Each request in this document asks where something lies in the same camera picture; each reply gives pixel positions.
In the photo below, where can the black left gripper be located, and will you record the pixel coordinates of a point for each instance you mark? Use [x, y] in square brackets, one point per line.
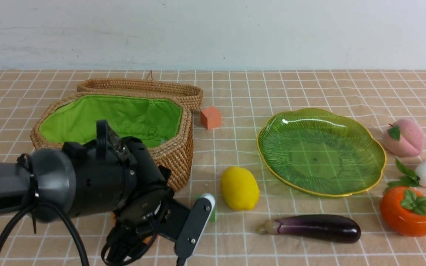
[124, 179]

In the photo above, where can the woven rattan basket green lining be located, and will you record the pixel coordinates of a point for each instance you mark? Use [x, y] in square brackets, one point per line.
[162, 123]

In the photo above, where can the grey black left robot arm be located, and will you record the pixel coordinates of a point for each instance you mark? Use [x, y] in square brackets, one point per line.
[37, 185]

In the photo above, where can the purple toy eggplant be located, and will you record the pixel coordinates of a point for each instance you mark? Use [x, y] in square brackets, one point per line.
[325, 227]

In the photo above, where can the pink toy peach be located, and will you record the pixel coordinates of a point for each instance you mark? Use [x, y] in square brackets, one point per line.
[404, 138]

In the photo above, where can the tan toy potato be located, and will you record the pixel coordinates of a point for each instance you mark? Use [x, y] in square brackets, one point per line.
[145, 241]

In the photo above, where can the yellow toy lemon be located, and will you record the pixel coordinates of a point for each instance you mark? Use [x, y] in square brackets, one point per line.
[239, 188]

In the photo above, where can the orange toy persimmon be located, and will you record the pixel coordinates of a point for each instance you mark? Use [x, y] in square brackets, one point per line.
[404, 210]

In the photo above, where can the green foam cube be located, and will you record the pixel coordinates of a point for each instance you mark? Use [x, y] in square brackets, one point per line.
[213, 214]

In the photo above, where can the orange foam cube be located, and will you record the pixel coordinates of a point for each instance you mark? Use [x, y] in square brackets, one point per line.
[211, 117]

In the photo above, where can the green glass leaf plate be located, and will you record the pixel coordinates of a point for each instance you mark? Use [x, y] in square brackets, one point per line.
[322, 154]

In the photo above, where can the woven rattan basket lid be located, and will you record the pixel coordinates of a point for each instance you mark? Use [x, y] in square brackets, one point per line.
[189, 95]

